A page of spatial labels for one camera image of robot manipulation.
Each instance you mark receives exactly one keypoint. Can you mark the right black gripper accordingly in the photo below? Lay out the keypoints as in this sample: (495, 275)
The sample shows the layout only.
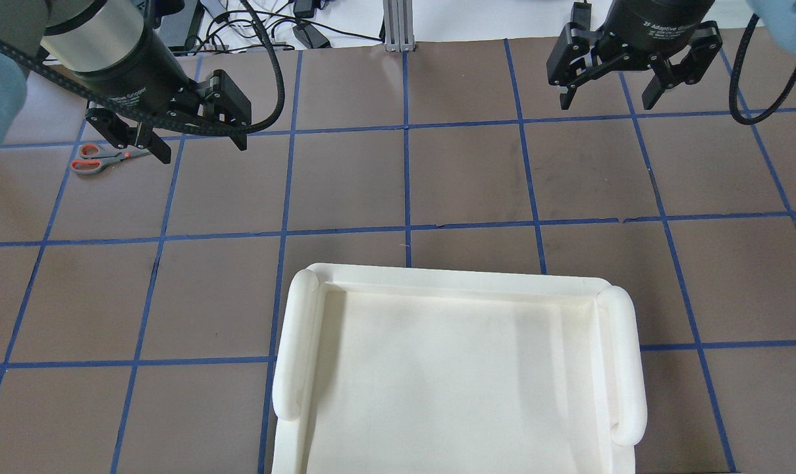
(649, 23)

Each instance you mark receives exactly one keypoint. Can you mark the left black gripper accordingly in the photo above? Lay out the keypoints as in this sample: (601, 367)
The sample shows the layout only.
(129, 74)

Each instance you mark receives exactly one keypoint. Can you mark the orange grey handled scissors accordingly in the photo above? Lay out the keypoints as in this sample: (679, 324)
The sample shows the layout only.
(93, 159)

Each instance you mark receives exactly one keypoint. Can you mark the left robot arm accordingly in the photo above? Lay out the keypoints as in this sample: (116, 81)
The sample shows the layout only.
(108, 53)

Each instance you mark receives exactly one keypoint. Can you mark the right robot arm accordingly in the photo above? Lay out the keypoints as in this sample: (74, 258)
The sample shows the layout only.
(779, 17)

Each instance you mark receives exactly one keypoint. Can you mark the white drawer cabinet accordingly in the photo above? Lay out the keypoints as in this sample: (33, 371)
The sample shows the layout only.
(410, 370)

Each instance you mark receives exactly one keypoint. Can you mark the aluminium frame post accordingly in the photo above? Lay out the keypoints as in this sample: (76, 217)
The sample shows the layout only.
(398, 35)

